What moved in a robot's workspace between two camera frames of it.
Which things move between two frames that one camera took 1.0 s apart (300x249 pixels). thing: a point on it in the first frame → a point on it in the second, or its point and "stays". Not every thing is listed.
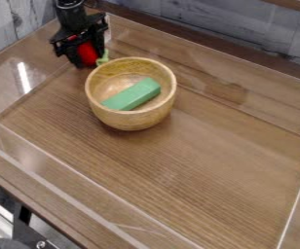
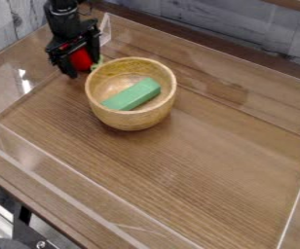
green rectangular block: x=134 y=95 stays
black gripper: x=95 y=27 → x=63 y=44
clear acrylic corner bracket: x=107 y=31 stays
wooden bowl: x=116 y=74 stays
